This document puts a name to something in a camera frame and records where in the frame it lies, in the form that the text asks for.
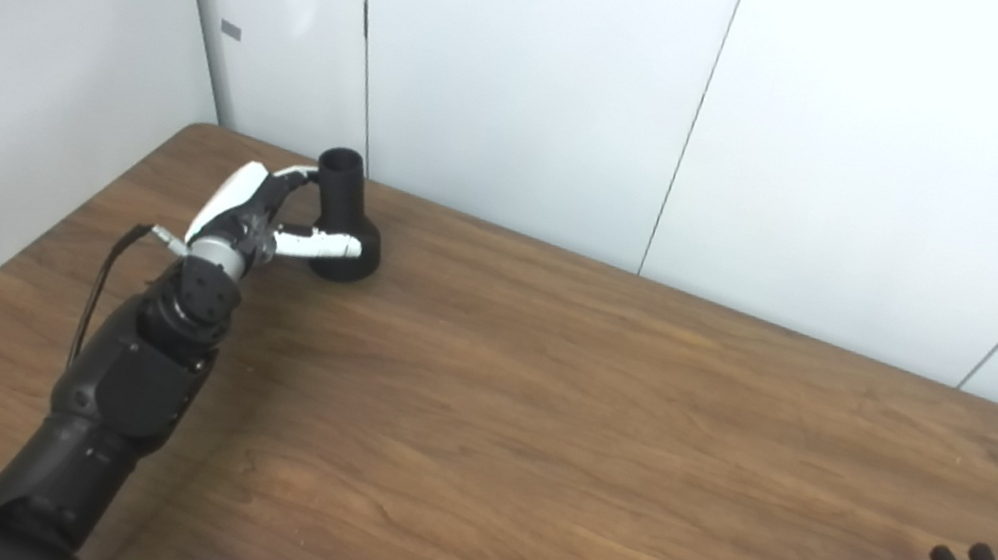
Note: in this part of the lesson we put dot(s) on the black flared nozzle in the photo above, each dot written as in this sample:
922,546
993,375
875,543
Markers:
341,193

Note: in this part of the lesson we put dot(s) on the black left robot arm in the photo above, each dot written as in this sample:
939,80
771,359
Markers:
127,380

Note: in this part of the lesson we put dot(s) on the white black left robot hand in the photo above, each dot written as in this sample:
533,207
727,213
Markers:
230,200

